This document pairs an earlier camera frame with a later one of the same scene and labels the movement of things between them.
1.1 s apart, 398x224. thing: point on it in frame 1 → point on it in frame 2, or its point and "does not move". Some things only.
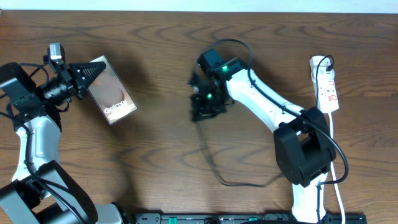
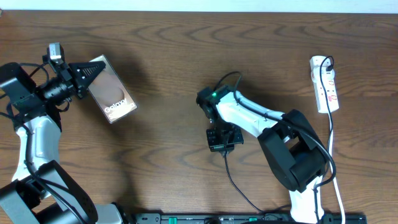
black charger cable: x=265 y=182 → x=329 y=68
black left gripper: x=65 y=74 does not move
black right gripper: x=198 y=112 → x=215 y=146
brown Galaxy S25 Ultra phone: x=110 y=94 does not move
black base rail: x=246 y=218 does not move
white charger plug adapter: x=322 y=74 does not move
